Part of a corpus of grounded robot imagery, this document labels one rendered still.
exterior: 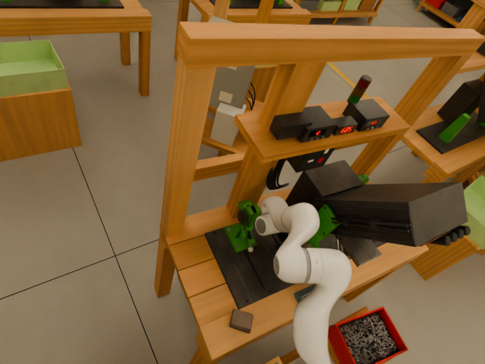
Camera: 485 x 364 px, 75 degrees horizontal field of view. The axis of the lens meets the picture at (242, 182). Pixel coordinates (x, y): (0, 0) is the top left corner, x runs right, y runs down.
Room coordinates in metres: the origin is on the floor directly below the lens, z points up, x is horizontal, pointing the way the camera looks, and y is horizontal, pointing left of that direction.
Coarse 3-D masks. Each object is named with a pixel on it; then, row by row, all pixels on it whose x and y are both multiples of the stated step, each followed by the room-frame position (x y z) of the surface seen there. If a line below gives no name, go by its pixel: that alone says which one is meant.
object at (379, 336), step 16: (352, 320) 0.72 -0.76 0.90; (368, 320) 0.76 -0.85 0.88; (384, 320) 0.79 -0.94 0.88; (336, 336) 0.62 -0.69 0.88; (352, 336) 0.65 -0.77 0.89; (368, 336) 0.68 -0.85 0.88; (384, 336) 0.71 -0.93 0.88; (400, 336) 0.72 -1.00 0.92; (336, 352) 0.57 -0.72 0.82; (352, 352) 0.58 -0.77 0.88; (368, 352) 0.61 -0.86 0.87; (384, 352) 0.63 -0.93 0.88; (400, 352) 0.65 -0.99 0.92
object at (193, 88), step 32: (288, 64) 1.06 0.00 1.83; (320, 64) 1.11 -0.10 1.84; (448, 64) 1.75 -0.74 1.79; (192, 96) 0.79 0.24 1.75; (288, 96) 1.05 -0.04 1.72; (416, 96) 1.77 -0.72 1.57; (192, 128) 0.80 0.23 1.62; (192, 160) 0.82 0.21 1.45; (256, 160) 1.04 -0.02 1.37; (256, 192) 1.10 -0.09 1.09; (160, 224) 0.83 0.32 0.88
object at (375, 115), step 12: (312, 108) 1.20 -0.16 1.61; (348, 108) 1.36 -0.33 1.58; (360, 108) 1.35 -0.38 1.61; (372, 108) 1.39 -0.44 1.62; (312, 120) 1.12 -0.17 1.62; (324, 120) 1.15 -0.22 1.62; (360, 120) 1.30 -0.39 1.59; (372, 120) 1.31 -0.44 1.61; (384, 120) 1.37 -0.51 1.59; (312, 132) 1.07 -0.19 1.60; (324, 132) 1.12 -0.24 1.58
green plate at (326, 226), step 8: (328, 208) 1.01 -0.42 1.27; (320, 216) 1.00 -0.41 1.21; (328, 216) 0.99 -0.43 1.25; (320, 224) 0.98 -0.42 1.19; (328, 224) 0.97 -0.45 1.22; (336, 224) 0.95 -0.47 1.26; (320, 232) 0.95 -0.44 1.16; (328, 232) 0.94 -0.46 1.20; (312, 240) 0.94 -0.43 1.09; (320, 240) 0.93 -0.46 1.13
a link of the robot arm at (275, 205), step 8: (264, 200) 0.85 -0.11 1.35; (272, 200) 0.83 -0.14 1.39; (280, 200) 0.84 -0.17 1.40; (264, 208) 0.85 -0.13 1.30; (272, 208) 0.79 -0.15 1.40; (280, 208) 0.79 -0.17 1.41; (272, 216) 0.75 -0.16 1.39; (280, 216) 0.70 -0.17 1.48; (280, 224) 0.69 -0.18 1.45; (288, 232) 0.69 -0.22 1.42
